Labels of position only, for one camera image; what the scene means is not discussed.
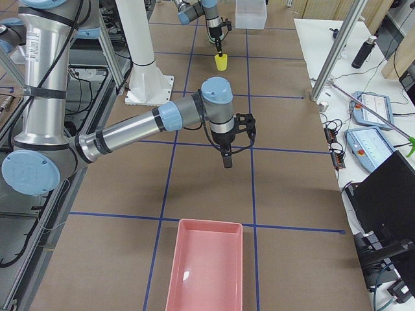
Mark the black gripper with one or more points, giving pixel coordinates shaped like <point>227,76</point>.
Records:
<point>224,140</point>
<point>214,33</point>

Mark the yellow plastic cup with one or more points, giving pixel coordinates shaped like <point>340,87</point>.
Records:
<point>221,61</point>

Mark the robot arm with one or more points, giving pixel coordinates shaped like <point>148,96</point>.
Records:
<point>41,154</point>
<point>188,12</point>

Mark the translucent plastic bin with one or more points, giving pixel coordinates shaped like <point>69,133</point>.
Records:
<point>250,14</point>

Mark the black power strip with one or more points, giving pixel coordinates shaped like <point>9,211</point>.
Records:
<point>337,157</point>
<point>331,135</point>

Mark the pink plastic tray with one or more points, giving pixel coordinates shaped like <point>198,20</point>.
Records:
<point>207,268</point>

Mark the lower teach pendant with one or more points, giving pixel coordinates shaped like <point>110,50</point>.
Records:
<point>370,146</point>

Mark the teach pendant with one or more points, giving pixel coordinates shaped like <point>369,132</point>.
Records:
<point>376,102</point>
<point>370,146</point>

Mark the black water bottle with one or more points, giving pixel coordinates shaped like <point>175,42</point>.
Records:
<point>364,52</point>

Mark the black monitor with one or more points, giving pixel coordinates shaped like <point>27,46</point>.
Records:
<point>384,201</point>

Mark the upper teach pendant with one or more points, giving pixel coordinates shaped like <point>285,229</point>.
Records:
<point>376,102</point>

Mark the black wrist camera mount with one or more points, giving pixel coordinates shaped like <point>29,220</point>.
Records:
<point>245,123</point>

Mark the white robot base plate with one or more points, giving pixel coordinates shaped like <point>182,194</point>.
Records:
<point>149,91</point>

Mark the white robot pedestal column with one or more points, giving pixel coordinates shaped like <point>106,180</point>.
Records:
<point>135,26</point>

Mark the aluminium frame post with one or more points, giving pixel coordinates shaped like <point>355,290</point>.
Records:
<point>346,28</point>

